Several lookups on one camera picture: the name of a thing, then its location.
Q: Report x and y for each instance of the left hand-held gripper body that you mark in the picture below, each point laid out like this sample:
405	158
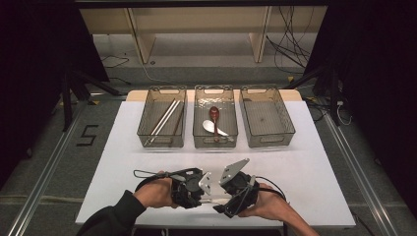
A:
188	188

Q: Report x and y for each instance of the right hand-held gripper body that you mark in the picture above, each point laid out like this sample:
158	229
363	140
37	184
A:
241	190

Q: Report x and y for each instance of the metal table knife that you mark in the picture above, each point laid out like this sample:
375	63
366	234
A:
220	201

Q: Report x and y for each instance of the white soup spoon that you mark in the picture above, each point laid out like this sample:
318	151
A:
208	126

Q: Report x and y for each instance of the smoky clear rippled plastic bin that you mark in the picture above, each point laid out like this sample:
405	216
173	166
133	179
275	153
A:
229	111

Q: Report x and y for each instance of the smoky clear ribbed plastic bin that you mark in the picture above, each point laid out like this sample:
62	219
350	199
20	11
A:
265	118
146	121

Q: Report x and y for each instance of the brown wooden spoon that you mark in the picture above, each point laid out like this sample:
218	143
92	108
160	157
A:
214	113

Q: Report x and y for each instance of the person's left hand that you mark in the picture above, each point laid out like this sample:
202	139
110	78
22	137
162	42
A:
157	193

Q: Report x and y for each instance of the person's right hand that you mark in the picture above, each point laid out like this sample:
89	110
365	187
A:
270	208

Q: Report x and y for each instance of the white table cover sheet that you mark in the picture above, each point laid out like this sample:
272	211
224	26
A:
121	137

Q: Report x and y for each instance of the black tripod stand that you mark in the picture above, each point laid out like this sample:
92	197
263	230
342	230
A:
333	98
67	105

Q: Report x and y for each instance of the beige wooden desk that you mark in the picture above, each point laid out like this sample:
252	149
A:
196	19

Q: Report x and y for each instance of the black curtain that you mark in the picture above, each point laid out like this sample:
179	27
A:
377	65
32	65

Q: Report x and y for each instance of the aluminium floor rail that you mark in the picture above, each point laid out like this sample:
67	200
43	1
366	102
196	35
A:
42	183
360	183

